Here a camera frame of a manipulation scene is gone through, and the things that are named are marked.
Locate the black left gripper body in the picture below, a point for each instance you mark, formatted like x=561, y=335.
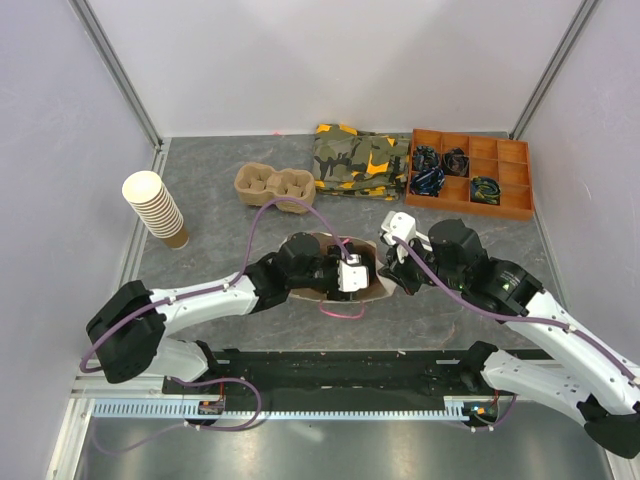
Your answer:
x=325, y=274

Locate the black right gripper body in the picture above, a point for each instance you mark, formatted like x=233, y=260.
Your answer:
x=410, y=274

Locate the beige pink paper bag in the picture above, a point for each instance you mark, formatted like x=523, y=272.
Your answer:
x=379, y=288

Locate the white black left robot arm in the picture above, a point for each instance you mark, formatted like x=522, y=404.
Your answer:
x=132, y=332

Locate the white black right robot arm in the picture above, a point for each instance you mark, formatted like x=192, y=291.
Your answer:
x=599, y=388

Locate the blue striped rolled tie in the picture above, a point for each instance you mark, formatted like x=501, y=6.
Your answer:
x=428, y=182

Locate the camouflage folded cloth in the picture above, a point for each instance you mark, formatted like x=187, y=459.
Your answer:
x=351, y=162

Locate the brown pulp cup carrier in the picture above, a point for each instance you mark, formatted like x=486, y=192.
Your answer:
x=256, y=184

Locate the yellow blue rolled tie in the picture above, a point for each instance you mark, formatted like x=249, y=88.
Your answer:
x=485, y=190

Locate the dark blue rolled tie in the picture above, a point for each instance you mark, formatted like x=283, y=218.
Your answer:
x=424, y=158

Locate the dark patterned rolled tie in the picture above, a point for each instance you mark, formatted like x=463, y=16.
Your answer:
x=455, y=162

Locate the orange wooden divided tray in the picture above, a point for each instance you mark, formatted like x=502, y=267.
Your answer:
x=505, y=161

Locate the stack of paper cups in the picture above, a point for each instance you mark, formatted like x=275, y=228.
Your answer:
x=148, y=196

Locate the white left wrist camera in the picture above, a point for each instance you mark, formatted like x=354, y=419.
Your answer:
x=352, y=274

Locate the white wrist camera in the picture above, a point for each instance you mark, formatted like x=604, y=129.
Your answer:
x=352, y=274
x=397, y=229

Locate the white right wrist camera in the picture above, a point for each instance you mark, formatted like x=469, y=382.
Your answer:
x=397, y=229

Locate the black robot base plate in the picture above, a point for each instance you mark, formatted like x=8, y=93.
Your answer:
x=347, y=380

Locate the slotted grey cable duct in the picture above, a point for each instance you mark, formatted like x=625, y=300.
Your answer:
x=177, y=409

